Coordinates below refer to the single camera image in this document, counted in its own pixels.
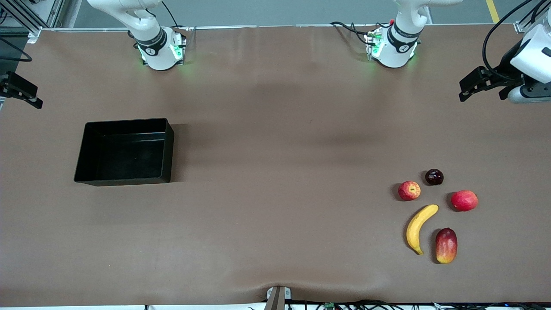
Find black plastic box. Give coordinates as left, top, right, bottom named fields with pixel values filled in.
left=74, top=118, right=175, bottom=187

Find small red yellow apple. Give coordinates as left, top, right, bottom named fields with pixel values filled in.
left=398, top=181, right=421, bottom=202

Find yellow banana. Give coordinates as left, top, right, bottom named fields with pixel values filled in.
left=406, top=204, right=439, bottom=256

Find yellow floor tape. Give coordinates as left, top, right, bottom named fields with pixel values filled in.
left=486, top=0, right=501, bottom=24

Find red peach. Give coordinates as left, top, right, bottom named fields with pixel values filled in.
left=451, top=190, right=479, bottom=212

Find red yellow mango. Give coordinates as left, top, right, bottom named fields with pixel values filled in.
left=435, top=228, right=458, bottom=264

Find brown table mat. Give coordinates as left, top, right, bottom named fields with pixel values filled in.
left=0, top=24, right=551, bottom=307

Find aluminium frame profile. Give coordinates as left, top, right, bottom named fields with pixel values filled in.
left=0, top=0, right=65, bottom=38

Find black left arm base cables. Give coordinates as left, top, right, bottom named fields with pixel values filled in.
left=330, top=21, right=376, bottom=47

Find black right arm base cable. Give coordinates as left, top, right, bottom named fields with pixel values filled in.
left=161, top=0, right=190, bottom=31

